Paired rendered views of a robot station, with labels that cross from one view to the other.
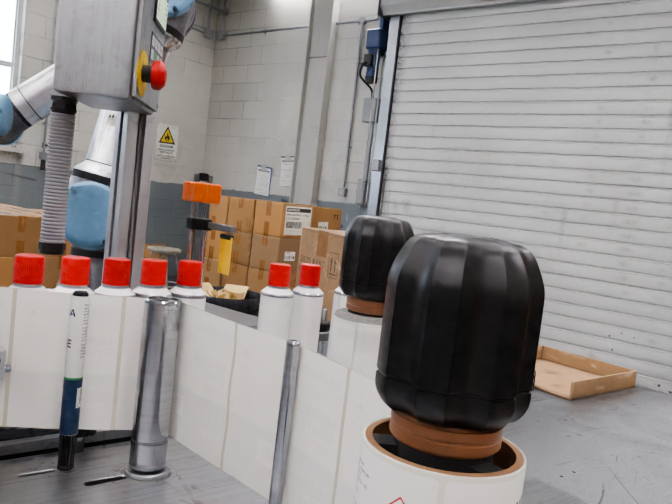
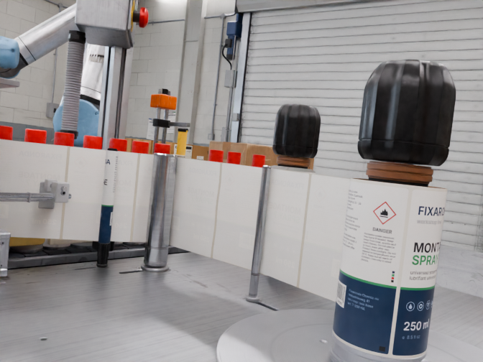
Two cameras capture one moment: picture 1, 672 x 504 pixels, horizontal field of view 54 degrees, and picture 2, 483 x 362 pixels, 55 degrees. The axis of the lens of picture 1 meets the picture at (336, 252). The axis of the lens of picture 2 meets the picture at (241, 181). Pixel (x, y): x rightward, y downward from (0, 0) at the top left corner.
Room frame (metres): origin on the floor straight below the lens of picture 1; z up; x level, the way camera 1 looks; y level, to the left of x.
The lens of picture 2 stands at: (-0.08, 0.12, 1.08)
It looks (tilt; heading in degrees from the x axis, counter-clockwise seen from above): 3 degrees down; 355
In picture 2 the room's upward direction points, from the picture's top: 6 degrees clockwise
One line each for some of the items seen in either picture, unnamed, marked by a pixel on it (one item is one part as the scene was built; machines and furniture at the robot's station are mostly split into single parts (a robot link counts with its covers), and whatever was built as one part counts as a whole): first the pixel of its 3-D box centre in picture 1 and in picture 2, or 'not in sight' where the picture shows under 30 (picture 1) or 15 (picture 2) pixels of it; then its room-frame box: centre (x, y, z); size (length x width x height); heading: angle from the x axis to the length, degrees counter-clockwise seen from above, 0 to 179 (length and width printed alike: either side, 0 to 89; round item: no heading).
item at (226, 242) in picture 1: (225, 254); (182, 141); (0.96, 0.16, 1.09); 0.03 x 0.01 x 0.06; 41
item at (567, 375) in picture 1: (554, 369); not in sight; (1.56, -0.56, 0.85); 0.30 x 0.26 x 0.04; 131
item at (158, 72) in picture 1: (154, 74); (140, 17); (0.86, 0.26, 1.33); 0.04 x 0.03 x 0.04; 6
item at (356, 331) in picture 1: (366, 344); (290, 187); (0.75, -0.05, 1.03); 0.09 x 0.09 x 0.30
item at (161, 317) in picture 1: (154, 386); (160, 211); (0.67, 0.17, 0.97); 0.05 x 0.05 x 0.19
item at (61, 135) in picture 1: (57, 176); (72, 85); (0.88, 0.38, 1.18); 0.04 x 0.04 x 0.21
